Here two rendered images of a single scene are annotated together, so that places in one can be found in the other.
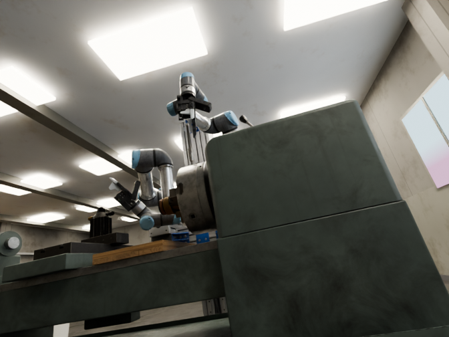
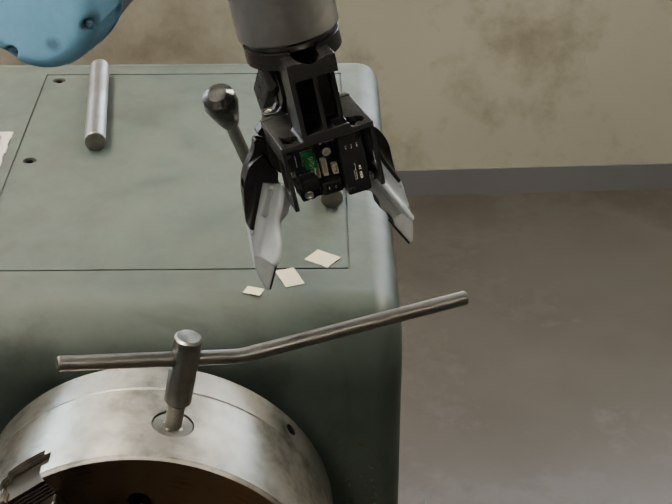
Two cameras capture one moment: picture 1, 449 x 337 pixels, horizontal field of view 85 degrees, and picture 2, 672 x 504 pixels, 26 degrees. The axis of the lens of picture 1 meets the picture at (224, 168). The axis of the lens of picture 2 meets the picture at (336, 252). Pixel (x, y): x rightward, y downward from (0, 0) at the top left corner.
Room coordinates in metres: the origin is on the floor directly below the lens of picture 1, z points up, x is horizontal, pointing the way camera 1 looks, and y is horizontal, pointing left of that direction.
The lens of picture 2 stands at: (1.10, 1.09, 1.94)
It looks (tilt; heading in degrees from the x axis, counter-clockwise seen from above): 30 degrees down; 259
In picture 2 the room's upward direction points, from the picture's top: straight up
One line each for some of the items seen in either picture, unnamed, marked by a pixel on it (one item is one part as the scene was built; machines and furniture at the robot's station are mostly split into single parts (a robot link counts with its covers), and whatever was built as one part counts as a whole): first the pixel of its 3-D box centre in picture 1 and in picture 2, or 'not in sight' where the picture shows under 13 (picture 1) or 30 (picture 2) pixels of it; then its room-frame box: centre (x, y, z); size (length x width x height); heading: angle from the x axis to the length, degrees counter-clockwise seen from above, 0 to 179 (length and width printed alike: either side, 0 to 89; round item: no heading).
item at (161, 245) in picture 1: (150, 253); not in sight; (1.13, 0.39, 0.89); 0.36 x 0.30 x 0.04; 170
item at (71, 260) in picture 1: (85, 265); not in sight; (1.23, 0.76, 0.90); 0.53 x 0.30 x 0.06; 170
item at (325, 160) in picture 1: (288, 182); (166, 327); (1.04, -0.27, 1.06); 0.59 x 0.48 x 0.39; 80
